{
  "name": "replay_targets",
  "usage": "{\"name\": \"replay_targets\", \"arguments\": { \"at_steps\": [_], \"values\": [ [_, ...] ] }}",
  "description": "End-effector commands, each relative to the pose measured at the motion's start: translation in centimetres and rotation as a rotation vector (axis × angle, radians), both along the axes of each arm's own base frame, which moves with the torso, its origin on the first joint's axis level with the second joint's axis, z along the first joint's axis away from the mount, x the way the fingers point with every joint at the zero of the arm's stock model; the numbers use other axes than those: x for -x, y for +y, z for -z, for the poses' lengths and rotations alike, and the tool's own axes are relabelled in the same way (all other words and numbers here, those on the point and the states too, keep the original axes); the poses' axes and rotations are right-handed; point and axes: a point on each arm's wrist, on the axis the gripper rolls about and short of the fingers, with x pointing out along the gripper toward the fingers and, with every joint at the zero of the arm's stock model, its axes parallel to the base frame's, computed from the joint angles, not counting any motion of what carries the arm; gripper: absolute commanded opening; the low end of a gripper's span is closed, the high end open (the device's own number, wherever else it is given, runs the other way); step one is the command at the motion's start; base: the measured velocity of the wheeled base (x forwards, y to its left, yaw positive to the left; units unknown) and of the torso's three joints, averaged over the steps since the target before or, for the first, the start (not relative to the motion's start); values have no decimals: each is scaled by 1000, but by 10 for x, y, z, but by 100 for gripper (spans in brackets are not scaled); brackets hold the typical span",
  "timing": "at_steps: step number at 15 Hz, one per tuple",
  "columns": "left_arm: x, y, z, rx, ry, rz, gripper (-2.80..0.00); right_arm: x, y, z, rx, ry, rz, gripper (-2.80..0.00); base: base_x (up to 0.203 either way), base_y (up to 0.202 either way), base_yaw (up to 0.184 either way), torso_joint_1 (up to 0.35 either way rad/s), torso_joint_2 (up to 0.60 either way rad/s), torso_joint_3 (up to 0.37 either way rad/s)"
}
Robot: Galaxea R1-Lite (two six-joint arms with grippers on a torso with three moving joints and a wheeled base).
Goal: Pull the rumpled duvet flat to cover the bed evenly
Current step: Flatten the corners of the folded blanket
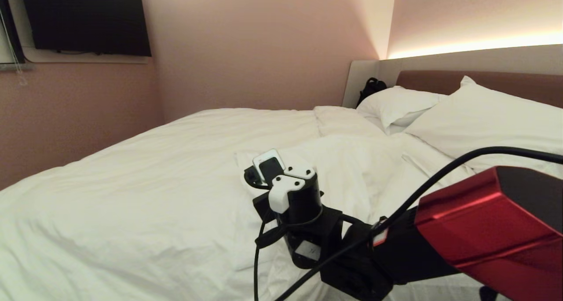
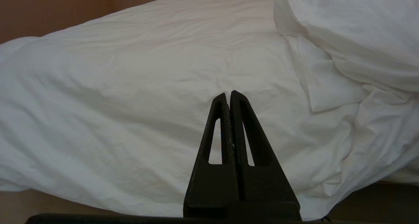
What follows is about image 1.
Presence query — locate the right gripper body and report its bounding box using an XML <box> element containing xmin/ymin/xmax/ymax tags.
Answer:
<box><xmin>252</xmin><ymin>176</ymin><xmax>325</xmax><ymax>226</ymax></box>

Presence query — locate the white duvet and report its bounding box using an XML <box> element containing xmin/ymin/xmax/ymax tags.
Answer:
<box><xmin>0</xmin><ymin>106</ymin><xmax>489</xmax><ymax>301</ymax></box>

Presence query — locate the black backpack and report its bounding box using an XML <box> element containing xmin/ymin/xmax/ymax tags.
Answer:
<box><xmin>356</xmin><ymin>77</ymin><xmax>388</xmax><ymax>108</ymax></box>

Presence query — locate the white pillow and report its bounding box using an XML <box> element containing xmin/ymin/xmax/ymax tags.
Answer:
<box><xmin>404</xmin><ymin>75</ymin><xmax>563</xmax><ymax>179</ymax></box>
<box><xmin>355</xmin><ymin>86</ymin><xmax>446</xmax><ymax>135</ymax></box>

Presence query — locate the pale headboard panel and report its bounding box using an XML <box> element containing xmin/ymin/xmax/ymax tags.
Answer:
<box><xmin>342</xmin><ymin>44</ymin><xmax>563</xmax><ymax>109</ymax></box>

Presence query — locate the warm light strip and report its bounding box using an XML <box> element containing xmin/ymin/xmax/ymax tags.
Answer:
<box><xmin>387</xmin><ymin>33</ymin><xmax>563</xmax><ymax>60</ymax></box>

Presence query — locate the brown padded headboard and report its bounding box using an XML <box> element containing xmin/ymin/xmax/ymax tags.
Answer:
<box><xmin>396</xmin><ymin>70</ymin><xmax>563</xmax><ymax>109</ymax></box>

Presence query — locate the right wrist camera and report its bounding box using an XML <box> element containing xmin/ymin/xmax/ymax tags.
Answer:
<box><xmin>244</xmin><ymin>148</ymin><xmax>318</xmax><ymax>214</ymax></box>

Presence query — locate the black cable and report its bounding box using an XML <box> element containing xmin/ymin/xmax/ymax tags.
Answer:
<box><xmin>274</xmin><ymin>146</ymin><xmax>563</xmax><ymax>301</ymax></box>
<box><xmin>252</xmin><ymin>204</ymin><xmax>326</xmax><ymax>301</ymax></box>

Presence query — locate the black wall television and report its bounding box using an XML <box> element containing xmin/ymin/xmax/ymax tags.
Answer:
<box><xmin>19</xmin><ymin>0</ymin><xmax>153</xmax><ymax>58</ymax></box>

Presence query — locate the white blind cord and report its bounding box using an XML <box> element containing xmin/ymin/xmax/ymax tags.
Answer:
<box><xmin>0</xmin><ymin>8</ymin><xmax>28</xmax><ymax>87</ymax></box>

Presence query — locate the window frame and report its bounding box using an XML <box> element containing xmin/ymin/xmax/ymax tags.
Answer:
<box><xmin>0</xmin><ymin>0</ymin><xmax>33</xmax><ymax>71</ymax></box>

